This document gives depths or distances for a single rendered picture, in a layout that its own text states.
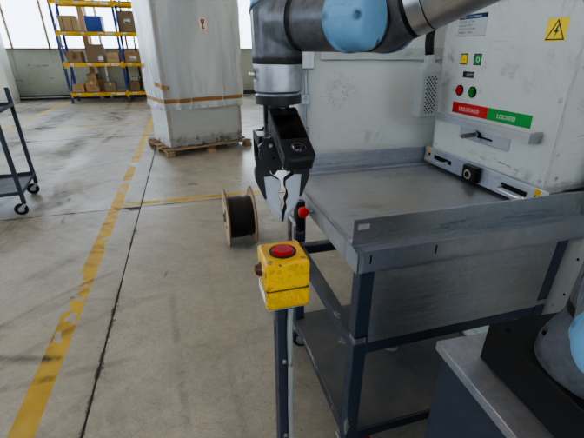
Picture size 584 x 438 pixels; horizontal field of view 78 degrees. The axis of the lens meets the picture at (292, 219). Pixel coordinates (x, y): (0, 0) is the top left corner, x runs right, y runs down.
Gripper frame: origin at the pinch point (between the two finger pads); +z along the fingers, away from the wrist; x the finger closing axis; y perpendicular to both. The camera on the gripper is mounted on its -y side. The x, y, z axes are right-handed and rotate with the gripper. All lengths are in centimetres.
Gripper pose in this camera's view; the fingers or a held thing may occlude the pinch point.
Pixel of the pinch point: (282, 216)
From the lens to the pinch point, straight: 62.5
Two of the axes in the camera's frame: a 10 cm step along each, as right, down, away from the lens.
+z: 0.0, 9.0, 4.3
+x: -9.7, 1.1, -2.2
